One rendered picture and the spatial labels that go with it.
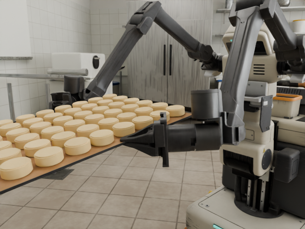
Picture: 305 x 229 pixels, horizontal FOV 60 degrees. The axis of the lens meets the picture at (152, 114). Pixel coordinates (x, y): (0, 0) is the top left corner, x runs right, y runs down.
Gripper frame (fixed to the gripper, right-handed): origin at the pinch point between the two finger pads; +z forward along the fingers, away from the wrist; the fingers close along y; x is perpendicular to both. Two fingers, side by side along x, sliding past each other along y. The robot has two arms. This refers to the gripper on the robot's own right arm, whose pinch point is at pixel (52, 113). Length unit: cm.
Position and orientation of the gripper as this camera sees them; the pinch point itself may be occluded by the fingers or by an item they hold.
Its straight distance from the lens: 88.7
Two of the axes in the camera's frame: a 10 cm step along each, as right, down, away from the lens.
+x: 10.0, -0.5, -0.6
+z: -0.4, 2.7, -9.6
